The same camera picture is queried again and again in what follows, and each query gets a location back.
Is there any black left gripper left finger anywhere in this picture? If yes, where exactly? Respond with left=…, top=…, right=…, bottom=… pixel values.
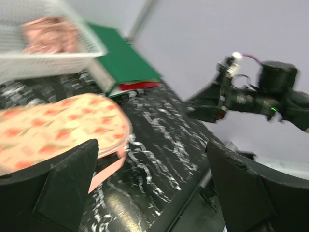
left=0, top=139, right=98, bottom=232

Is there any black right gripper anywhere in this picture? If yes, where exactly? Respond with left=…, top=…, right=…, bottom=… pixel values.
left=185, top=56, right=285, bottom=123

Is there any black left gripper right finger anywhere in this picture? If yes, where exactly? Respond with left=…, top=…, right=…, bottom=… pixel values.
left=206, top=140, right=309, bottom=232

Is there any floral pink laundry bag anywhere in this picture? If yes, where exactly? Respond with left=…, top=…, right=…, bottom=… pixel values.
left=0, top=93, right=131, bottom=190

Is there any pink satin bra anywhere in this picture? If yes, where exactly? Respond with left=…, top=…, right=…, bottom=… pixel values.
left=21, top=17, right=79, bottom=54

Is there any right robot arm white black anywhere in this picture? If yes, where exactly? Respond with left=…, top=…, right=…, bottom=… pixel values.
left=185, top=52, right=309, bottom=132

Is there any red folder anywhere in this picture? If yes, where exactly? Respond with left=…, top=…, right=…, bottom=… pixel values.
left=119, top=82, right=159, bottom=91

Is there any white plastic mesh basket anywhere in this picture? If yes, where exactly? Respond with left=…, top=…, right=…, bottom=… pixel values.
left=0, top=0, right=107, bottom=82

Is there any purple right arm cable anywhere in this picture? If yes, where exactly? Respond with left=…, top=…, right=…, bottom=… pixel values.
left=241, top=53, right=262, bottom=66

